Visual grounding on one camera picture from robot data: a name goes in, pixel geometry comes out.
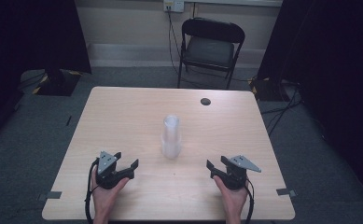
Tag white wall socket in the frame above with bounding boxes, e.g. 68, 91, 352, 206
162, 0, 186, 14

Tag dark curtain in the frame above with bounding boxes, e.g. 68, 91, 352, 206
0, 0, 92, 155
256, 0, 363, 208

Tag person's left hand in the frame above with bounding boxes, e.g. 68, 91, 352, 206
91, 171, 131, 217

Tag grey tape piece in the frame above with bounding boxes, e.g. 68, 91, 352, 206
36, 190, 63, 202
275, 188, 297, 198

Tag black stand base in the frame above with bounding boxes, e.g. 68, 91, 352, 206
249, 76, 294, 103
32, 68, 83, 97

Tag person's right hand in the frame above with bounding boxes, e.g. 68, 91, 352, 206
213, 175, 249, 217

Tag stack of clear plastic cups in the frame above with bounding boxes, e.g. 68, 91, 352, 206
161, 114, 183, 160

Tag black floor cables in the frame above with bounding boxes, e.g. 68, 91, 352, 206
259, 82, 305, 138

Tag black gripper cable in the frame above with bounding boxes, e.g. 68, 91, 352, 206
84, 158, 100, 224
244, 176, 256, 224

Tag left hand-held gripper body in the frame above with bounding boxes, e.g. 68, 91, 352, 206
94, 151, 135, 190

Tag black wall socket cable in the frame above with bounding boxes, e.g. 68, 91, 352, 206
167, 10, 183, 77

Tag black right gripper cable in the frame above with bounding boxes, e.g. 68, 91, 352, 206
244, 176, 256, 224

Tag black folding chair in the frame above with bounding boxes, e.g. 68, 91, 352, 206
176, 17, 246, 91

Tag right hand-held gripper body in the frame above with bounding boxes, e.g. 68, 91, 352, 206
211, 154, 262, 190

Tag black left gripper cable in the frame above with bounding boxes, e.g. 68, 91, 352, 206
84, 158, 100, 224

